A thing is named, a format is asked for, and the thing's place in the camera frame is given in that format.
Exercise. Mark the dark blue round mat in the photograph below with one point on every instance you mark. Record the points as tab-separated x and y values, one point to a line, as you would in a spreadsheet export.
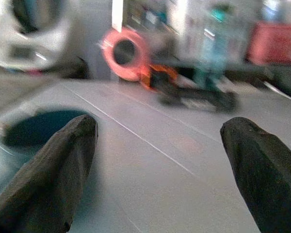
31	129

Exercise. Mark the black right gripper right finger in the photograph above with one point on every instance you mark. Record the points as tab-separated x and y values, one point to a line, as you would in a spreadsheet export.
262	170

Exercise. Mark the white appliance with round door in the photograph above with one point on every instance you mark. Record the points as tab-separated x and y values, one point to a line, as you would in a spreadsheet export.
26	31

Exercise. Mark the red box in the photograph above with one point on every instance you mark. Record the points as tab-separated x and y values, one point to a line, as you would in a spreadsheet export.
274	43

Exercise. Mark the orange and black machine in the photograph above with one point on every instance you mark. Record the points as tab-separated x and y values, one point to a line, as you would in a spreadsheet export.
184	89

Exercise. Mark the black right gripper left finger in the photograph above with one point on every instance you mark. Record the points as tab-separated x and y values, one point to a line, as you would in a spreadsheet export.
51	174

